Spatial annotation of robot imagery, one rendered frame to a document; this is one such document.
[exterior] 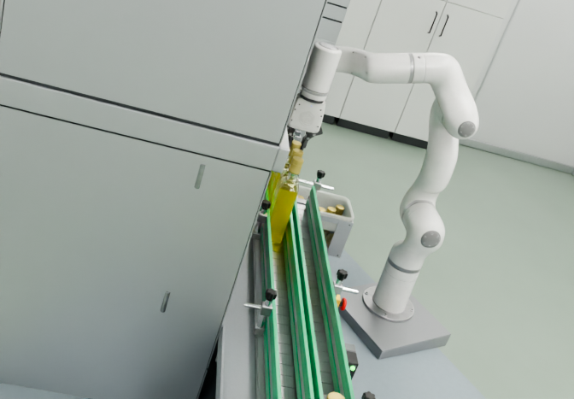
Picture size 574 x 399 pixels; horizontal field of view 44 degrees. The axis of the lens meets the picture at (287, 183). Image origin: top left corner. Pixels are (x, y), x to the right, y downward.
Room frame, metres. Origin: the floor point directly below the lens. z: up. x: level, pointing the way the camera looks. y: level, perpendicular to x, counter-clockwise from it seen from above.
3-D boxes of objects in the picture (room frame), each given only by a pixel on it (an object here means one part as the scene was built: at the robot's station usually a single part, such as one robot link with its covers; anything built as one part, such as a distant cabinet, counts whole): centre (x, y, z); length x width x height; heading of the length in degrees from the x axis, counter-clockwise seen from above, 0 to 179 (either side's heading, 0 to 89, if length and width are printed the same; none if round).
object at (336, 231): (2.37, -0.12, 0.92); 0.27 x 0.17 x 0.15; 102
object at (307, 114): (2.05, 0.01, 1.44); 0.10 x 0.07 x 0.11; 102
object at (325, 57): (2.06, 0.01, 1.58); 0.09 x 0.08 x 0.13; 14
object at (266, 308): (1.46, -0.03, 1.11); 0.07 x 0.04 x 0.13; 102
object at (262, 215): (1.90, 0.06, 1.11); 0.07 x 0.04 x 0.13; 102
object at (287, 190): (1.94, -0.01, 1.16); 0.06 x 0.06 x 0.21; 11
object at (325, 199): (2.38, -0.15, 0.97); 0.22 x 0.17 x 0.09; 102
